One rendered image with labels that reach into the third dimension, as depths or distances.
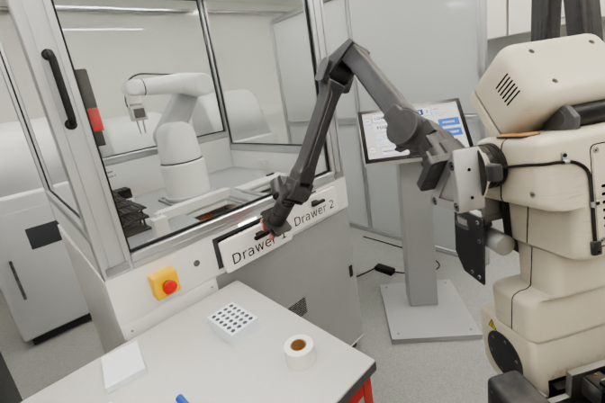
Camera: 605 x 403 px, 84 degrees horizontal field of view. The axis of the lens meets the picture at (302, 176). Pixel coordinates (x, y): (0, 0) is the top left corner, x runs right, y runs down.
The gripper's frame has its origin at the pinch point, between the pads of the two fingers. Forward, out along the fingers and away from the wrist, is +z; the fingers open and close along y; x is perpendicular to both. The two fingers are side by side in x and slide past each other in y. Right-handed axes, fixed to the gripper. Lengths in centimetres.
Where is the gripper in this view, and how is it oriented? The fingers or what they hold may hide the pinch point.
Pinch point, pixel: (268, 235)
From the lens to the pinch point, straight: 121.0
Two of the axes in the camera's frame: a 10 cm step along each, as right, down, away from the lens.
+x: -7.1, 2.8, -6.4
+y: -6.1, -7.0, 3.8
